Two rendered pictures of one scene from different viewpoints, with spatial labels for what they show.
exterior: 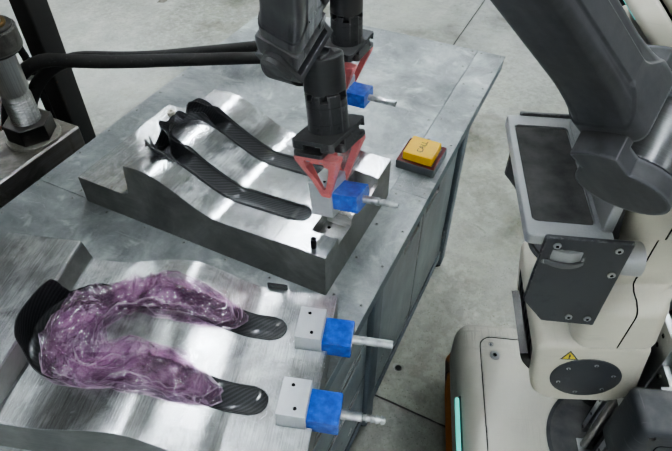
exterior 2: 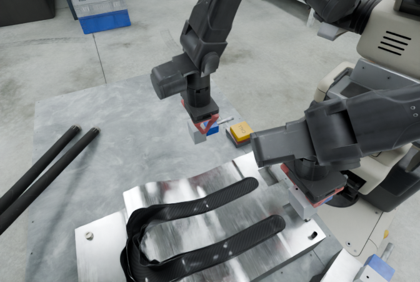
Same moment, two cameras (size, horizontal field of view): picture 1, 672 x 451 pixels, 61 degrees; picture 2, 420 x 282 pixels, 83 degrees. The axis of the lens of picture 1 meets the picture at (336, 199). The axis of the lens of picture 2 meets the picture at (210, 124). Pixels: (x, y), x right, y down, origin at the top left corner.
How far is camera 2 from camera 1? 71 cm
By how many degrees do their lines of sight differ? 36
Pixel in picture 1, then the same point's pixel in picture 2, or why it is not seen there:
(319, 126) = (324, 173)
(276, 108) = (134, 165)
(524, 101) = not seen: hidden behind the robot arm
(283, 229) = (287, 243)
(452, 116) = (220, 103)
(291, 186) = (246, 211)
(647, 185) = not seen: outside the picture
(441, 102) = not seen: hidden behind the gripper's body
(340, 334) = (383, 269)
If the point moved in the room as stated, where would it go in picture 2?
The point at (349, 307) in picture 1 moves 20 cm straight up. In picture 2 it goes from (328, 242) to (367, 207)
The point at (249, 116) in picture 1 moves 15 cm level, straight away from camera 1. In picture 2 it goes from (168, 191) to (120, 164)
